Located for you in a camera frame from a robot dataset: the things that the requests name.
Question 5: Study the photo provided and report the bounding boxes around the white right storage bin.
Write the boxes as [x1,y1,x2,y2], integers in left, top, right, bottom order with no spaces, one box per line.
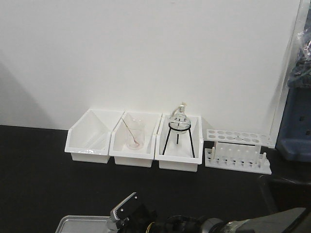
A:
[155,114,204,172]

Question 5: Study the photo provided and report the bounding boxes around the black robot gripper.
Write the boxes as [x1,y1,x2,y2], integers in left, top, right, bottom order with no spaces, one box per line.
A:
[107,202,157,233]

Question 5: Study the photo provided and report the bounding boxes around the round glass flask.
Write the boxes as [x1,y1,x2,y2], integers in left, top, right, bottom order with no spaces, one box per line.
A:
[169,102,191,134]

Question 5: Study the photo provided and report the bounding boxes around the black wire tripod stand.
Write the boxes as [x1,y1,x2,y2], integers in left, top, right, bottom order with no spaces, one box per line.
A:
[162,122,195,158]

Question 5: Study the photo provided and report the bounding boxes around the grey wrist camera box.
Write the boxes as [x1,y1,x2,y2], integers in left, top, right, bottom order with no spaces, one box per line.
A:
[110,192,141,222]

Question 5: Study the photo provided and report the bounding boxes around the clear plastic bag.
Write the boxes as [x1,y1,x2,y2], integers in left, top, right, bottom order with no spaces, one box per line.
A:
[287,6,311,89]

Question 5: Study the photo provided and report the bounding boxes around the blue grey plastic crate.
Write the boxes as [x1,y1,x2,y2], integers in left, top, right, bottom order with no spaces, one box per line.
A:
[276,87,311,163]

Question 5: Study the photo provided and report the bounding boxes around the white empty storage bin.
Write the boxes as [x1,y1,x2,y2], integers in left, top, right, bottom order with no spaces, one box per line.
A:
[65,109,124,164]

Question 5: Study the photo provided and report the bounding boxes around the glass stirring rod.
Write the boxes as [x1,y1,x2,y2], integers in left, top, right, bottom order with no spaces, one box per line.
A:
[121,117,139,146]

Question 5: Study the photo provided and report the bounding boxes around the clear beaker in bin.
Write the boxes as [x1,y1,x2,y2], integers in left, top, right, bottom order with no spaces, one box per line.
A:
[126,118,145,150]

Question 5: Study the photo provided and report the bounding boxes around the white test tube rack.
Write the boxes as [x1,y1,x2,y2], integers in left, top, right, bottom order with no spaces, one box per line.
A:
[205,129,274,175]

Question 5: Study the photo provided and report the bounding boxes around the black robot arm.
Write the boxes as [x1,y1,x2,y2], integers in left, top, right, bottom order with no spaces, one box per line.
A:
[106,205,311,233]

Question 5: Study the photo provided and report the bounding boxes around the silver metal tray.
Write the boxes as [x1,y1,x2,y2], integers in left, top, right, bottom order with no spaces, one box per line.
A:
[55,215,116,233]

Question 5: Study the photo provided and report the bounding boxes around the white middle storage bin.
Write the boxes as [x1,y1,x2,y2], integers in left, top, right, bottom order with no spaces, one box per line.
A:
[109,111,162,167]

